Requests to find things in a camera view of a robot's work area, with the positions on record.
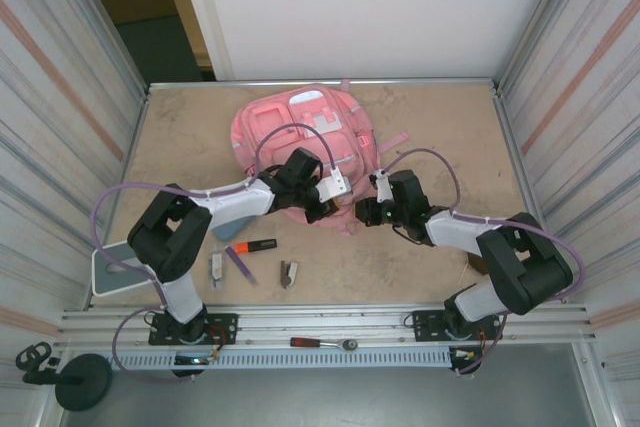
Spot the pink backpack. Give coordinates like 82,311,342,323
229,78,410,237

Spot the small silver brown stapler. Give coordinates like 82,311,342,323
278,259,301,291

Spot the orange black highlighter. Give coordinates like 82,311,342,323
234,238,278,254

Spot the purple pen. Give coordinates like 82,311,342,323
223,245,259,288

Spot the small circuit board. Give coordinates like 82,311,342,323
449,346,484,363
172,354,221,367

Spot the black round base stand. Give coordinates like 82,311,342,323
14,341,114,412

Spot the aluminium back rail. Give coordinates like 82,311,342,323
146,77,501,94

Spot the aluminium rail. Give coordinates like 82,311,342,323
146,77,501,94
58,302,596,348

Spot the aluminium front rail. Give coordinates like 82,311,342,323
58,302,596,348

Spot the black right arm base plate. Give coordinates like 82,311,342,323
412,309,503,343

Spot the red handled ratchet wrench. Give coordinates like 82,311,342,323
289,336,360,352

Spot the white slotted cable duct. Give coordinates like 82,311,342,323
115,350,454,369

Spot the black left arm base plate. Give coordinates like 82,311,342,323
148,313,239,347

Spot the white door frame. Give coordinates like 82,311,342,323
172,0,236,82

